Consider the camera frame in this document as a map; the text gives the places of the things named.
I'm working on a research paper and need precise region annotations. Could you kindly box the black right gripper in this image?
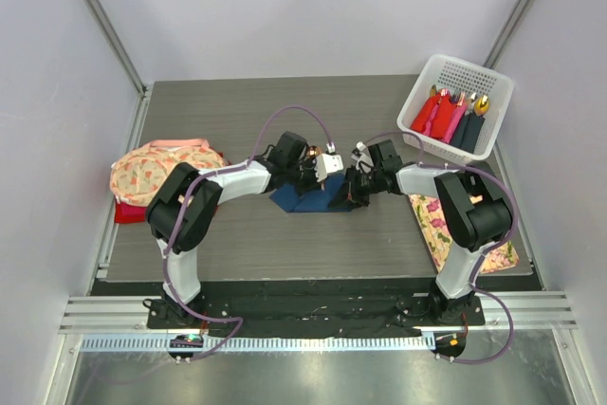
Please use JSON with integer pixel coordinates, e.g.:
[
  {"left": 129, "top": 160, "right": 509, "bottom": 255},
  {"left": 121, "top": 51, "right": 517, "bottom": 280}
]
[{"left": 329, "top": 165, "right": 383, "bottom": 211}]

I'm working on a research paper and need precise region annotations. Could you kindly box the blue paper napkin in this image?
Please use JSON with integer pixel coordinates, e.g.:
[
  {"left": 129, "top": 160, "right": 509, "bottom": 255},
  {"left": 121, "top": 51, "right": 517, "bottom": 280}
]
[{"left": 269, "top": 175, "right": 350, "bottom": 213}]

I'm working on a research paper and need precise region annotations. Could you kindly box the rose gold spoon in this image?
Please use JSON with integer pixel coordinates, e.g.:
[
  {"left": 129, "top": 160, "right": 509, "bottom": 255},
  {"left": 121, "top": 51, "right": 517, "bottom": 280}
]
[{"left": 306, "top": 146, "right": 322, "bottom": 158}]

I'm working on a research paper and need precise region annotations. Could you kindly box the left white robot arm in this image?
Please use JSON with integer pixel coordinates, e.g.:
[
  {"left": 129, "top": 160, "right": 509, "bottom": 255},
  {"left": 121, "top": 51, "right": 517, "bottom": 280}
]
[{"left": 145, "top": 132, "right": 327, "bottom": 328}]

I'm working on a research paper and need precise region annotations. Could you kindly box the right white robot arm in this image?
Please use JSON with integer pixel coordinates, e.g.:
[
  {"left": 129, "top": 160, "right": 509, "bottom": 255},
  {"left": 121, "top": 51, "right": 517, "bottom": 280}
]
[{"left": 328, "top": 139, "right": 518, "bottom": 324}]

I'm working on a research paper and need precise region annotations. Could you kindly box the red rolled napkin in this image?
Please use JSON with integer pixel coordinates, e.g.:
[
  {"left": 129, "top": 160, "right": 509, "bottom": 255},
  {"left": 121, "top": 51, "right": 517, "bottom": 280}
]
[{"left": 410, "top": 93, "right": 456, "bottom": 140}]

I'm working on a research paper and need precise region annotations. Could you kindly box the pink rolled napkin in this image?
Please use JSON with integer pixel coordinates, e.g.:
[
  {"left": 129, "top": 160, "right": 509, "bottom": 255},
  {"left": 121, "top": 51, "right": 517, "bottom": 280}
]
[{"left": 422, "top": 101, "right": 467, "bottom": 144}]

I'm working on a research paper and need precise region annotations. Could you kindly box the dark blue rolled napkin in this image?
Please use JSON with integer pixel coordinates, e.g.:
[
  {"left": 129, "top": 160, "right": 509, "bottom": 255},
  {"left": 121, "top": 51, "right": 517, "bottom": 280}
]
[{"left": 460, "top": 113, "right": 485, "bottom": 154}]

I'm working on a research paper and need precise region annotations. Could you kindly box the red napkin stack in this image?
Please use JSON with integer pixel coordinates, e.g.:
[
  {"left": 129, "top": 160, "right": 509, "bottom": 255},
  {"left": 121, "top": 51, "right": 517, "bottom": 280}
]
[{"left": 113, "top": 160, "right": 234, "bottom": 225}]

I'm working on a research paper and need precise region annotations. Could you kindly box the floral tray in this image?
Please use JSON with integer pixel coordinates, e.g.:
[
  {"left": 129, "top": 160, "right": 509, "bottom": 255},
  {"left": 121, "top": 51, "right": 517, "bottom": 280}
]
[{"left": 409, "top": 194, "right": 520, "bottom": 275}]

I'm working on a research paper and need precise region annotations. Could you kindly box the white plastic basket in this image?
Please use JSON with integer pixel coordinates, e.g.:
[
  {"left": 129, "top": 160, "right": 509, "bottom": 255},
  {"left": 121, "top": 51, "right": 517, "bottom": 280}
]
[{"left": 396, "top": 54, "right": 514, "bottom": 165}]

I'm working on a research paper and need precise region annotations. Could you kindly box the floral mesh laundry bag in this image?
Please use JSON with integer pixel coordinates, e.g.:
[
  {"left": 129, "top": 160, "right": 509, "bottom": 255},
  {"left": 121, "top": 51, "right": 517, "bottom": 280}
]
[{"left": 109, "top": 138, "right": 229, "bottom": 208}]

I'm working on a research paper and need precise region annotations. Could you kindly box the gold spoon in basket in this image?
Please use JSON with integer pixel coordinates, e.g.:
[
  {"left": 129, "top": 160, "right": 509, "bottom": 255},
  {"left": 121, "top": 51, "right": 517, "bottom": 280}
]
[{"left": 474, "top": 95, "right": 490, "bottom": 117}]

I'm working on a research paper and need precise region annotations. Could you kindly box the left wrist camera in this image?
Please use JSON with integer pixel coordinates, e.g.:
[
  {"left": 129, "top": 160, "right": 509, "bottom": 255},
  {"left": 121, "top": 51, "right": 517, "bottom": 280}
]
[{"left": 314, "top": 142, "right": 343, "bottom": 182}]

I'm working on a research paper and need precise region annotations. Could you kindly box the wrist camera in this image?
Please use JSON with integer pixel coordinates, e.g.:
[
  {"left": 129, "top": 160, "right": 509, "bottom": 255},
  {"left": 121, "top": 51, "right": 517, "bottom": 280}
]
[
  {"left": 314, "top": 142, "right": 343, "bottom": 182},
  {"left": 352, "top": 141, "right": 374, "bottom": 172}
]

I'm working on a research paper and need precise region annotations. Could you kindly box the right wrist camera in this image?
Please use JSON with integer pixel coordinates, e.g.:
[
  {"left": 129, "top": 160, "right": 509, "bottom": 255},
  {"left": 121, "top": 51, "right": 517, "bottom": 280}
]
[{"left": 352, "top": 141, "right": 374, "bottom": 172}]

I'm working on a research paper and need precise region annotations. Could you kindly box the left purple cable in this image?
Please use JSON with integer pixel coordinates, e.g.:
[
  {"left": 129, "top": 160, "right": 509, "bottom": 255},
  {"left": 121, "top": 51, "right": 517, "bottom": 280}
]
[{"left": 160, "top": 105, "right": 337, "bottom": 361}]

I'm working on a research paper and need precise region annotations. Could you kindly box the purple cable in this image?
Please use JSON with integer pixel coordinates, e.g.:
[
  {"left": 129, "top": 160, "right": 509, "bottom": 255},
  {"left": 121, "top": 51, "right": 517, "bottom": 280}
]
[
  {"left": 160, "top": 105, "right": 337, "bottom": 361},
  {"left": 362, "top": 131, "right": 519, "bottom": 366}
]

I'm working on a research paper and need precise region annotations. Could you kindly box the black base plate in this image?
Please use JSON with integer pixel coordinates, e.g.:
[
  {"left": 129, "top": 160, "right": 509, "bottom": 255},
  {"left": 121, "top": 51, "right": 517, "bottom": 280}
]
[{"left": 143, "top": 278, "right": 486, "bottom": 339}]

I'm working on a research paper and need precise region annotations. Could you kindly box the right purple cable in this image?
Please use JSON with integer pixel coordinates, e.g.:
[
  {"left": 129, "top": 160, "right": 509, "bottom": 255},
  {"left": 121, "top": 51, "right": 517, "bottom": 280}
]
[{"left": 362, "top": 131, "right": 519, "bottom": 366}]

